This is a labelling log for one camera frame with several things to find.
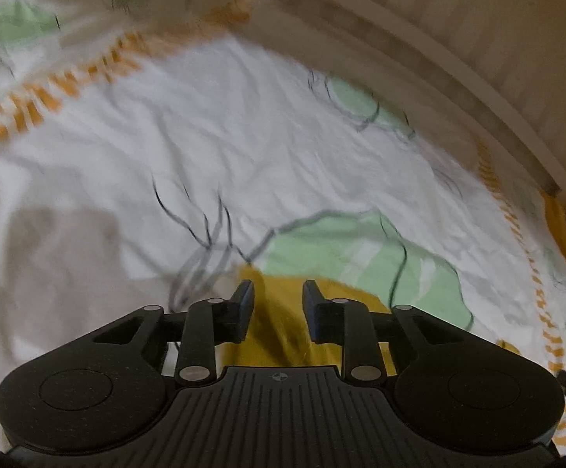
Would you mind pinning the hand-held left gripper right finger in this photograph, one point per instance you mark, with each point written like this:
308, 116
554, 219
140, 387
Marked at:
312, 312

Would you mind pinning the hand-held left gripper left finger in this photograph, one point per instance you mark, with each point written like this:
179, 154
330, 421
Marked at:
244, 312

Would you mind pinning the light wooden bed frame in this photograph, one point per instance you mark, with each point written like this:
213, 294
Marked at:
458, 34

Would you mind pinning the white leaf-print blanket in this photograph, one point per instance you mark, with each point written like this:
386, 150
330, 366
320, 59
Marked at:
214, 146

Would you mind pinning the mustard yellow knit sweater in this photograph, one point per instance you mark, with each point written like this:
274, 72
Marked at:
278, 317

